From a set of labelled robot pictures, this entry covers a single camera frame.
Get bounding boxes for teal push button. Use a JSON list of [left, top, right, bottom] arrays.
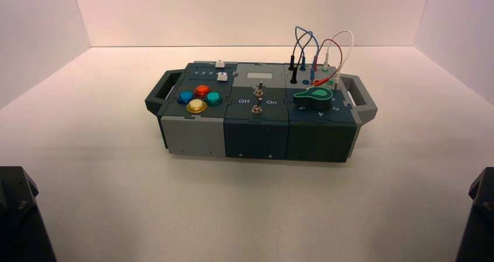
[[204, 91, 223, 107]]

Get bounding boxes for yellow push button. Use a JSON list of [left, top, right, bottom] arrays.
[[186, 100, 207, 115]]

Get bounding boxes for grey modular control box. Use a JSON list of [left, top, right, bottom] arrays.
[[144, 61, 379, 164]]

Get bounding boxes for green rotary knob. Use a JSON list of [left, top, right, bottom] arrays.
[[292, 88, 334, 111]]

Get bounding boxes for black jumper cable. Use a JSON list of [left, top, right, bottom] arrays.
[[288, 33, 314, 85]]

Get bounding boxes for blue jumper cable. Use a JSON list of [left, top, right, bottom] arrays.
[[295, 26, 320, 84]]

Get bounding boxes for red jumper cable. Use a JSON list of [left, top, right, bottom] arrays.
[[312, 38, 345, 87]]

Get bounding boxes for white jumper cable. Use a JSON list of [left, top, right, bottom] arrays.
[[323, 30, 355, 90]]

